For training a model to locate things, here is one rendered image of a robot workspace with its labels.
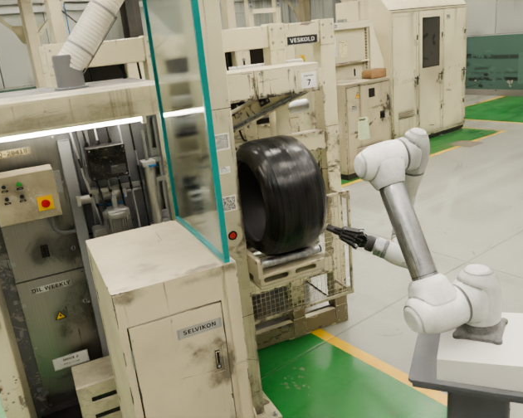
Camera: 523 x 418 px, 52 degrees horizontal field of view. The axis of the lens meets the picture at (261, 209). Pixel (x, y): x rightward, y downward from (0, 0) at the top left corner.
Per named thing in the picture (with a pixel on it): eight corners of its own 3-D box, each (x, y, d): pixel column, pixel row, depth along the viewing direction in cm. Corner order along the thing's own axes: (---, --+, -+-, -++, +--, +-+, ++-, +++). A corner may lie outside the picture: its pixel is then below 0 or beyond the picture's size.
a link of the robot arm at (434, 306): (478, 323, 195) (429, 342, 189) (452, 324, 210) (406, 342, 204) (405, 131, 207) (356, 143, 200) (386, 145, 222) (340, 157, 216)
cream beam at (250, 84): (214, 106, 259) (210, 75, 254) (197, 103, 281) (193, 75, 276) (321, 90, 282) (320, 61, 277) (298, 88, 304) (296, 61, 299)
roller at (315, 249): (257, 271, 256) (260, 267, 252) (254, 264, 258) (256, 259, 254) (320, 254, 269) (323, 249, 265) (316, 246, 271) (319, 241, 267)
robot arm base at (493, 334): (510, 316, 217) (509, 303, 216) (501, 345, 200) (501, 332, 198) (462, 310, 227) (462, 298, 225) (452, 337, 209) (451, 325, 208)
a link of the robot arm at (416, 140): (414, 157, 227) (387, 165, 223) (420, 119, 216) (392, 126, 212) (433, 172, 217) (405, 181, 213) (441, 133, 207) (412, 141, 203)
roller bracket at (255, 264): (258, 280, 250) (256, 261, 247) (227, 254, 285) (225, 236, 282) (265, 279, 252) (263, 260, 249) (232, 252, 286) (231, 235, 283)
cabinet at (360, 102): (349, 182, 700) (344, 85, 661) (318, 175, 744) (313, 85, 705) (393, 166, 751) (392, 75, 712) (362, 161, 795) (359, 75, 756)
